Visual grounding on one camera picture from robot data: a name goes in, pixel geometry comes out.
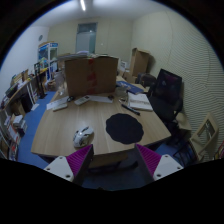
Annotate large cardboard box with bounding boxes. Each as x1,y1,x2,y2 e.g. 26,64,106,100
65,56,118,97

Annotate blue white display cabinet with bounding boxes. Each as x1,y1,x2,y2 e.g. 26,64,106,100
38,42,58,80

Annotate round black mouse pad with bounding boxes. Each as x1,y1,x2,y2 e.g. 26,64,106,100
106,113,144,145

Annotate grey door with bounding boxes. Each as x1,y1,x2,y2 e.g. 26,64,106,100
76,23,97,53

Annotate white remote control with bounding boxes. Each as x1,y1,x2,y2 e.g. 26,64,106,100
74,96,90,106

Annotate blue folder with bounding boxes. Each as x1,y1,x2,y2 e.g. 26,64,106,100
116,81,143,94

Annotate black marker pen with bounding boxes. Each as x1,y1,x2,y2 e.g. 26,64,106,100
121,104,140,116

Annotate light wooden chair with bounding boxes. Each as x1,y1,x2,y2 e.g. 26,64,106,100
173,111,220,164

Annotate wooden shelf unit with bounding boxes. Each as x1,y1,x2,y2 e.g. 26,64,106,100
0,69,46,161

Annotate tall cardboard box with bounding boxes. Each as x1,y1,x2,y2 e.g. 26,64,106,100
130,48,150,76

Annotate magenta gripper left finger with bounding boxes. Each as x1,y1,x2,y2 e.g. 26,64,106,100
45,145,94,186

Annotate white keyboard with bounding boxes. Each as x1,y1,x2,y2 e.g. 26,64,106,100
46,96,68,110

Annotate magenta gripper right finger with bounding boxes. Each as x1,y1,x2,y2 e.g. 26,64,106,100
134,144,182,181

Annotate black office chair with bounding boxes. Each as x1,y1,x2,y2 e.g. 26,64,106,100
149,69,183,123

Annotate open white book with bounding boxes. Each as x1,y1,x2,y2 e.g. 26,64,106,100
128,93,153,111

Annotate white computer mouse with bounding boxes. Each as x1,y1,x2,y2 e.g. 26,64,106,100
73,126,94,148

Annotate white paper sheet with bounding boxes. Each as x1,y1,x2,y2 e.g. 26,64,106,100
88,95,113,103

